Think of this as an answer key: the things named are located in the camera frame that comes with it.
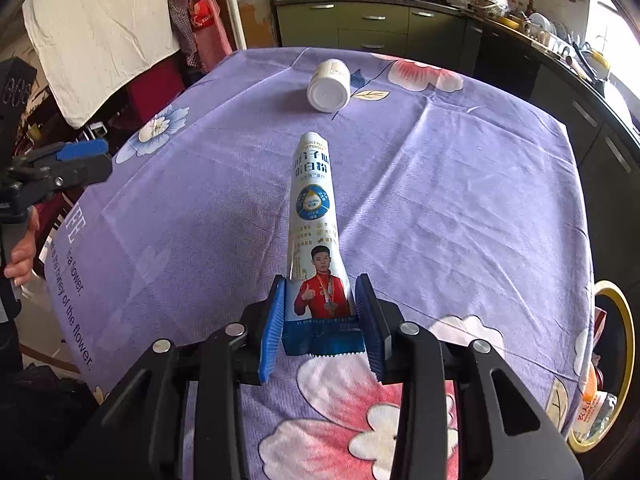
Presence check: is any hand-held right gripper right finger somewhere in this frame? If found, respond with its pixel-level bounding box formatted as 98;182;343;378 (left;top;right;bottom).
354;274;586;480

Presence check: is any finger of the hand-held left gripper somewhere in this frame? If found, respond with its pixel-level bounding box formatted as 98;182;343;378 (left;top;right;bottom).
27;154;114;206
10;139;110;173

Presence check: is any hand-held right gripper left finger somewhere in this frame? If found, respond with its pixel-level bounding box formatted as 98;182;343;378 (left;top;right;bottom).
62;275;288;480

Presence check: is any white blue sachet packet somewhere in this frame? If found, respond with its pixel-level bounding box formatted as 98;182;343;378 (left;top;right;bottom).
281;132;365;359

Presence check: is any yellow rimmed blue trash bin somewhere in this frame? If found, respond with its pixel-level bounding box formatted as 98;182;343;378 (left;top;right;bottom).
567;280;636;456

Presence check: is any person's left hand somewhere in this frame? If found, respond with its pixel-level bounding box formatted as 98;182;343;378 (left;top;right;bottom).
4;205;41;287

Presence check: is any white hanging cloth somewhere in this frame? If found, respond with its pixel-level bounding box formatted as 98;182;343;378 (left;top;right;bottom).
22;0;181;131

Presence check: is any purple floral tablecloth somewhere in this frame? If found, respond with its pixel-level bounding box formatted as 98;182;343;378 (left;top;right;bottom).
42;46;598;480

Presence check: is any red checkered apron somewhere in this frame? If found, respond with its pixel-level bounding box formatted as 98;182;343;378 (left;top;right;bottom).
167;0;233;73

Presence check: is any wooden framed glass door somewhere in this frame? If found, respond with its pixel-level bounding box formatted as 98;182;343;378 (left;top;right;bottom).
220;0;281;53

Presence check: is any orange label plastic bottle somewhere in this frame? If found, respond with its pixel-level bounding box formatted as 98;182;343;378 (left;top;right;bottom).
572;362;616;443

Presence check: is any white plastic jar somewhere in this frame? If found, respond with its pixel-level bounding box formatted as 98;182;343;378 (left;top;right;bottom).
306;59;352;114

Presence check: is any dish rack with dishes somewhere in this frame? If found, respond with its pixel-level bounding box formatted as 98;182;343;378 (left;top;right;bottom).
520;10;611;86

